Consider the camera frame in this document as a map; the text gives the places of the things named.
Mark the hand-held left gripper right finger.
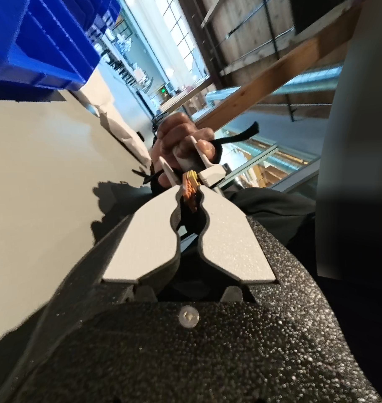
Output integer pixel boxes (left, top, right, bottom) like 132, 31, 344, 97
196, 186, 277, 284

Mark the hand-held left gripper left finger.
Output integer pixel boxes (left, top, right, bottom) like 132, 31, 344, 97
102, 186, 183, 283

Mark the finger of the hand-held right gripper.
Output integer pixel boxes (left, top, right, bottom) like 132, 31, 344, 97
157, 157, 183, 187
190, 135, 227, 187

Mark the orange and yellow brick assembly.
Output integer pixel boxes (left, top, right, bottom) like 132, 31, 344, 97
182, 170, 200, 213

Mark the person's right forearm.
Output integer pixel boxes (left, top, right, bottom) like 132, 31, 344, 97
224, 187, 318, 254

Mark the person's right hand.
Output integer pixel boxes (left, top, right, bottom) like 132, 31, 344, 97
150, 112, 217, 188

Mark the wooden beam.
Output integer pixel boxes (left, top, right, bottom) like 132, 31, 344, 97
194, 6, 362, 130

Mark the stack of blue bins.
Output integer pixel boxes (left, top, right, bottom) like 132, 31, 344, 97
87, 0, 122, 37

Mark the blue plastic bin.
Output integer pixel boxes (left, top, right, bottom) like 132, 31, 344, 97
0, 0, 102, 102

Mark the large metal air duct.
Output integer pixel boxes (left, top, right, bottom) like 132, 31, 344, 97
206, 64, 343, 106

